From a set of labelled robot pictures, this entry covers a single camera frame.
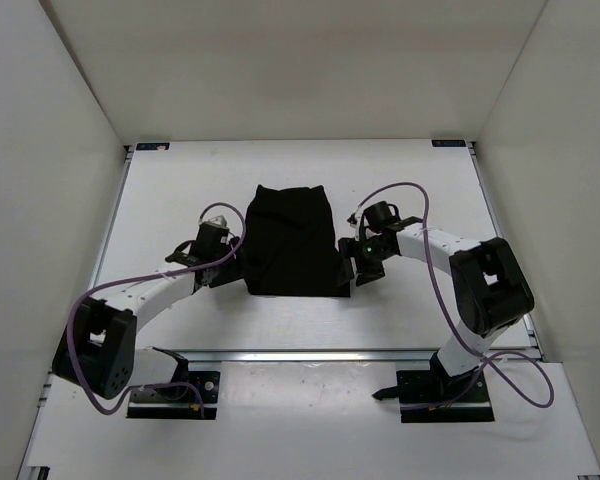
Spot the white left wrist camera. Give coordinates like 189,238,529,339
199,215,230,234

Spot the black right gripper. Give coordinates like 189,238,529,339
337,237,394,287

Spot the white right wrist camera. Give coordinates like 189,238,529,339
347,209,365,229

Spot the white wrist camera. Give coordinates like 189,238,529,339
347,209,365,229
199,215,230,234

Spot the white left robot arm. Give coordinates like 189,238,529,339
51,216,241,400

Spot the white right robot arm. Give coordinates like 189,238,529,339
338,201,535,401

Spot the black skirt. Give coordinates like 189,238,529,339
241,185,351,298

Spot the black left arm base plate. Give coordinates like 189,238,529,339
126,349,221,421

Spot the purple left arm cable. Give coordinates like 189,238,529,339
67,202,249,416

